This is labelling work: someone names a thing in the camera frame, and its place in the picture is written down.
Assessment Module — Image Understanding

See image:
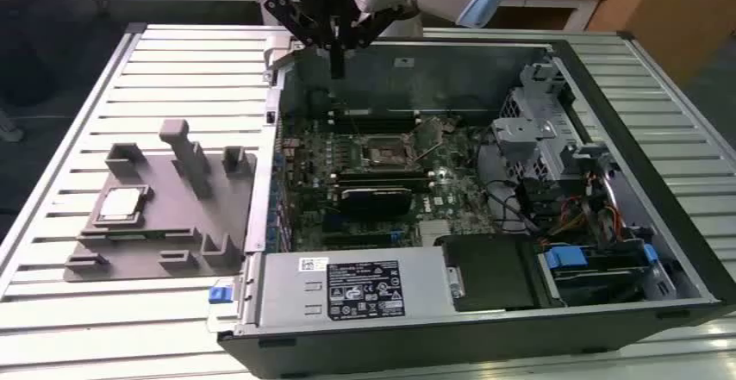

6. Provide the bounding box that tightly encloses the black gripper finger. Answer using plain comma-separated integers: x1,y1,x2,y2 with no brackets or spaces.
262,0,341,79
338,5,398,79

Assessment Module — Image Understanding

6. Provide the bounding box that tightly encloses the metal socket cover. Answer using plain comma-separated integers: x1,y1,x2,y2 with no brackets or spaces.
409,117,449,149

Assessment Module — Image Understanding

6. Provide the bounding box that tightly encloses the silver CPU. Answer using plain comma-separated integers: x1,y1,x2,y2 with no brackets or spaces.
96,187,146,222

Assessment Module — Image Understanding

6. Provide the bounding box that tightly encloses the CPU socket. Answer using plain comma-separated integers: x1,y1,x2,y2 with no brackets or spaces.
355,132,418,172

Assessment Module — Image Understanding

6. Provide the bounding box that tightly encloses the grey metal drive cage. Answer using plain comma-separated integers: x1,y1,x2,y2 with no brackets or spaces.
492,63,582,183

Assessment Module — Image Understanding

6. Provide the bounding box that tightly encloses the green motherboard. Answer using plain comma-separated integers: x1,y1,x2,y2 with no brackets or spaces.
275,115,501,254

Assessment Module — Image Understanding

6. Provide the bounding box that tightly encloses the black graphics card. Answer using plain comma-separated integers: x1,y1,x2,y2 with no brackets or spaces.
337,185,414,218

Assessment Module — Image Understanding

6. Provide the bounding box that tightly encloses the silver chipset heat sink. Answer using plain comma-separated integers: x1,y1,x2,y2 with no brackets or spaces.
418,219,454,244

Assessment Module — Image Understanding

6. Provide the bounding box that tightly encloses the grey parts rack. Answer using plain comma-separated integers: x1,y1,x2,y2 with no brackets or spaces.
61,117,258,284

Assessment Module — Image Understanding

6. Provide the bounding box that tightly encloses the wooden cabinet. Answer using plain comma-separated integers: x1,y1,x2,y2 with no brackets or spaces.
585,0,736,88

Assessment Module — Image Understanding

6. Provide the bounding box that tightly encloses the pale furniture foot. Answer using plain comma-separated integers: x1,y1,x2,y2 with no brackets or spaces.
0,106,25,142

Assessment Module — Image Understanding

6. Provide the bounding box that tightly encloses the green RAM stick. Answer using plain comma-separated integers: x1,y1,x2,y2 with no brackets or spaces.
79,228,196,240

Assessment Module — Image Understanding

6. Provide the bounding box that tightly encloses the black plastic shroud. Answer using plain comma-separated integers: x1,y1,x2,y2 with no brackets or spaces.
439,233,546,313

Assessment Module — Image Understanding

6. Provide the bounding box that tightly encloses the blue disk carrier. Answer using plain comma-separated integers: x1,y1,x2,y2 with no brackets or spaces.
544,245,589,272

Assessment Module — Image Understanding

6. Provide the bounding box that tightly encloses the silver power supply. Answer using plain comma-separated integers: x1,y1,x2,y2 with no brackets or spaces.
244,248,461,329

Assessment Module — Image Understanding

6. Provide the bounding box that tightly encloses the black PC case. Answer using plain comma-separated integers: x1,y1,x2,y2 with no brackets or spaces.
204,30,736,380

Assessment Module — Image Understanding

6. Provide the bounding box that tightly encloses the metal disk bay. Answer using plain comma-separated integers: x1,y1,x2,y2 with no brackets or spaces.
534,241,680,308

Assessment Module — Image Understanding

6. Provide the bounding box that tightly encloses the silver case handle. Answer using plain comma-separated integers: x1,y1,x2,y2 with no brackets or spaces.
262,34,295,73

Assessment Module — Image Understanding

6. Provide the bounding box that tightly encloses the orange yellow wire bundle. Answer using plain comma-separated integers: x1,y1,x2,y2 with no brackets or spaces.
540,171,629,243

